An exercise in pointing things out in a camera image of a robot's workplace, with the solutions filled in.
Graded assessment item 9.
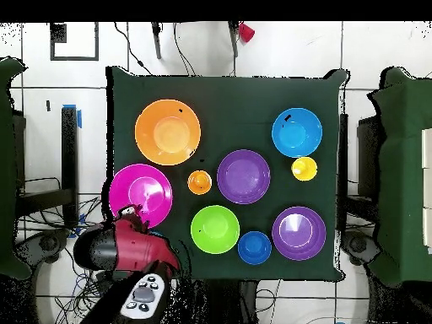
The dark green table cloth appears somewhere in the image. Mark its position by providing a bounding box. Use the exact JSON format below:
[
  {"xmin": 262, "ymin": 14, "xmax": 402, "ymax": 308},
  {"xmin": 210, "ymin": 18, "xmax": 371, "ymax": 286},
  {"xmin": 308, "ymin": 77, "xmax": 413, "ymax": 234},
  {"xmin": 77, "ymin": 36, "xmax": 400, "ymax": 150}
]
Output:
[{"xmin": 105, "ymin": 65, "xmax": 349, "ymax": 284}]

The grey tripod leg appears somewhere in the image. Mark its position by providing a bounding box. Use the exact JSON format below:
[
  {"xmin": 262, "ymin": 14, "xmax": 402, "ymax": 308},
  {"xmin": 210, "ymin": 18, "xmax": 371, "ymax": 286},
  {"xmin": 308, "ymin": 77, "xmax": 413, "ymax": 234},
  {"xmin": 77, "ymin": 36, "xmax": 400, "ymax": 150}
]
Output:
[
  {"xmin": 150, "ymin": 22, "xmax": 164, "ymax": 61},
  {"xmin": 228, "ymin": 21, "xmax": 240, "ymax": 58}
]

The light blue plastic bowl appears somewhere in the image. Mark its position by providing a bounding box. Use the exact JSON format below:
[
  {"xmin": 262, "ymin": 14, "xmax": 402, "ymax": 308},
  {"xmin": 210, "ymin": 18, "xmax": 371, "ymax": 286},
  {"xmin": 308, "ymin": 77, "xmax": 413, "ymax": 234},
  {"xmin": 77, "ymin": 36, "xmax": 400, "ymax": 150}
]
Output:
[{"xmin": 271, "ymin": 107, "xmax": 324, "ymax": 159}]

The black floor cable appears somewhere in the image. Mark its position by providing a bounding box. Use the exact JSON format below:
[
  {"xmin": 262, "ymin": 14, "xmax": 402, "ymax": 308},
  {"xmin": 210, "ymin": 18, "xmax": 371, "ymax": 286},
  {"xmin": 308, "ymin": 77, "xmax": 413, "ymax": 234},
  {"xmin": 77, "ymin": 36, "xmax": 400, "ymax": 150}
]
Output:
[{"xmin": 113, "ymin": 22, "xmax": 154, "ymax": 76}]

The yellow plastic cup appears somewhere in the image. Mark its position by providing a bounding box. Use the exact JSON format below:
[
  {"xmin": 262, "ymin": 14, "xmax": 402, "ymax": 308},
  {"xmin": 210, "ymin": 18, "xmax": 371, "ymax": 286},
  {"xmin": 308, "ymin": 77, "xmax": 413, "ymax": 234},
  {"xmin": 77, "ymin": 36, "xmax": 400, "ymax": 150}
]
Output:
[{"xmin": 290, "ymin": 156, "xmax": 319, "ymax": 182}]

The red plastic cup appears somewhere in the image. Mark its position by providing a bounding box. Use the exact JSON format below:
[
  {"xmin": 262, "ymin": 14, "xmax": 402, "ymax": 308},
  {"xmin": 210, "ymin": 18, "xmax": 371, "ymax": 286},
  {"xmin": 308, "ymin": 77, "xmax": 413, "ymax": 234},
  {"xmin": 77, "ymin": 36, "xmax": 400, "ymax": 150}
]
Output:
[{"xmin": 238, "ymin": 22, "xmax": 257, "ymax": 44}]

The blue tape strip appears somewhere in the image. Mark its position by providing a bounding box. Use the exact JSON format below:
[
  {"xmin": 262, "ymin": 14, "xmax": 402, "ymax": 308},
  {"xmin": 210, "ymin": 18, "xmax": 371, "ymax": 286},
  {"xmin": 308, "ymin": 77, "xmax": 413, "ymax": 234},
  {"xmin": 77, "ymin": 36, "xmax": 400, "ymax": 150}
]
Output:
[{"xmin": 62, "ymin": 104, "xmax": 83, "ymax": 129}]

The black square floor frame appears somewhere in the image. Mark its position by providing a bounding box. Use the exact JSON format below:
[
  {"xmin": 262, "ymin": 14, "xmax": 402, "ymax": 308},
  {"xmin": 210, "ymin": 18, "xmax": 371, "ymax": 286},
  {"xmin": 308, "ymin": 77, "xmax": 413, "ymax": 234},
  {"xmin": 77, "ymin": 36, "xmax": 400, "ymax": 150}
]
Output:
[{"xmin": 49, "ymin": 22, "xmax": 100, "ymax": 62}]

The green cloth side table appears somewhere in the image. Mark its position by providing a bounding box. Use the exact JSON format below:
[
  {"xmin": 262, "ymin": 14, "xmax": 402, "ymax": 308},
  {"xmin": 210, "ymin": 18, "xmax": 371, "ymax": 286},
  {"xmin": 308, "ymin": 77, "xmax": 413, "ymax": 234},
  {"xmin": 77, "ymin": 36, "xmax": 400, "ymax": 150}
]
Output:
[
  {"xmin": 0, "ymin": 56, "xmax": 32, "ymax": 281},
  {"xmin": 366, "ymin": 66, "xmax": 432, "ymax": 287}
]

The orange plastic cup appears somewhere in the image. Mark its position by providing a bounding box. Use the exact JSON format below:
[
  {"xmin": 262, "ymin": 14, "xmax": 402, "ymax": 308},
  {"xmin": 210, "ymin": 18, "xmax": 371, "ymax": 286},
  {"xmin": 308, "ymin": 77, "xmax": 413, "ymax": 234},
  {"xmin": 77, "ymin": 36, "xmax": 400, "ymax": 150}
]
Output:
[{"xmin": 186, "ymin": 170, "xmax": 213, "ymax": 196}]

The purple plastic bowl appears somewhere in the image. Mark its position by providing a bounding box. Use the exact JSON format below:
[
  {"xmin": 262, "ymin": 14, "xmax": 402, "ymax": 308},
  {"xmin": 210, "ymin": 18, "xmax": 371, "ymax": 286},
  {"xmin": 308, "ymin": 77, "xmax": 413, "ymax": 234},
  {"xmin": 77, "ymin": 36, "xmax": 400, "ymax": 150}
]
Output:
[
  {"xmin": 271, "ymin": 206, "xmax": 327, "ymax": 262},
  {"xmin": 216, "ymin": 148, "xmax": 272, "ymax": 206}
]

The green plastic bowl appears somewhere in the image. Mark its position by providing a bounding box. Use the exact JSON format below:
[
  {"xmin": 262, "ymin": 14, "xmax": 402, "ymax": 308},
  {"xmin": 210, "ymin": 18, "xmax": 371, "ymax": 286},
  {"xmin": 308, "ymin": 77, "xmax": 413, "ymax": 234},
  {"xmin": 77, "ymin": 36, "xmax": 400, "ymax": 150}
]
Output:
[{"xmin": 190, "ymin": 204, "xmax": 241, "ymax": 255}]

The tangle of floor cables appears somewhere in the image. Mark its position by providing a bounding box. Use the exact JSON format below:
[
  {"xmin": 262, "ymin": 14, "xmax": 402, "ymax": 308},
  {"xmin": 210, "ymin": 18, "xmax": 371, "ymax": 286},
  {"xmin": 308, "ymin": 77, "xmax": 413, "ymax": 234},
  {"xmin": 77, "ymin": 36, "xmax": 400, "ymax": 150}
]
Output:
[{"xmin": 16, "ymin": 176, "xmax": 112, "ymax": 324}]

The small dark blue bowl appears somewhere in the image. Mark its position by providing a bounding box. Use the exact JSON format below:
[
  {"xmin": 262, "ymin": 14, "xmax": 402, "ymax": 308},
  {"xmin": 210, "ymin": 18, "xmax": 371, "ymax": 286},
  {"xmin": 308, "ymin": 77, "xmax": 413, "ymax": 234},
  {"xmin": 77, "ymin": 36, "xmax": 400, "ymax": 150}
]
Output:
[{"xmin": 237, "ymin": 230, "xmax": 273, "ymax": 266}]

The pink plastic bowl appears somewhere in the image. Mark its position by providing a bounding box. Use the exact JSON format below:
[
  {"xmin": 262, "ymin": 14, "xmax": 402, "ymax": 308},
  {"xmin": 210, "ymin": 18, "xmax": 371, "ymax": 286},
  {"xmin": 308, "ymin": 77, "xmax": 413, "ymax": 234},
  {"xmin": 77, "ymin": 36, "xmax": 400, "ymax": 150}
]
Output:
[{"xmin": 108, "ymin": 163, "xmax": 174, "ymax": 229}]

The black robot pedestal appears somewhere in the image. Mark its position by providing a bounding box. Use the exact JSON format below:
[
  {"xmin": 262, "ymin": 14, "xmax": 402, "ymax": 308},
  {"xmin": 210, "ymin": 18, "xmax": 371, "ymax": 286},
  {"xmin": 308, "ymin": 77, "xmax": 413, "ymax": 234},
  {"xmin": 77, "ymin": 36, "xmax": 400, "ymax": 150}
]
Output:
[{"xmin": 181, "ymin": 278, "xmax": 259, "ymax": 324}]

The orange plastic bowl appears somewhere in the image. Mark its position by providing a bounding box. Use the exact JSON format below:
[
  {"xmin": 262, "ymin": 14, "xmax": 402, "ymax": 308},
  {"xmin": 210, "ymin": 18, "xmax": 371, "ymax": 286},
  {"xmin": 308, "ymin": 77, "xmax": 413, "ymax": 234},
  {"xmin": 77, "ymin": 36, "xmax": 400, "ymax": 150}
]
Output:
[{"xmin": 134, "ymin": 98, "xmax": 203, "ymax": 167}]

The black table frame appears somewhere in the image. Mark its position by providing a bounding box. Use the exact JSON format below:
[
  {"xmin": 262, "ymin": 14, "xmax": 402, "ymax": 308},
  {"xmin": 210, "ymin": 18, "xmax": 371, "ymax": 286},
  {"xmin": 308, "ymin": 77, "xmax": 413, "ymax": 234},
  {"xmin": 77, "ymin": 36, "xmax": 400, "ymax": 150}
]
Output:
[{"xmin": 13, "ymin": 105, "xmax": 80, "ymax": 229}]

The black office chair base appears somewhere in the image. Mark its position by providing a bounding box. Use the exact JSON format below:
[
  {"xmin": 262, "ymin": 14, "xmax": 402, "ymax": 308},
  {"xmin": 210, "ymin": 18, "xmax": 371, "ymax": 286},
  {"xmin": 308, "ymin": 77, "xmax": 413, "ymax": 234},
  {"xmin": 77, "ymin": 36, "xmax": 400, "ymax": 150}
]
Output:
[
  {"xmin": 14, "ymin": 228, "xmax": 70, "ymax": 269},
  {"xmin": 340, "ymin": 230, "xmax": 381, "ymax": 266}
]

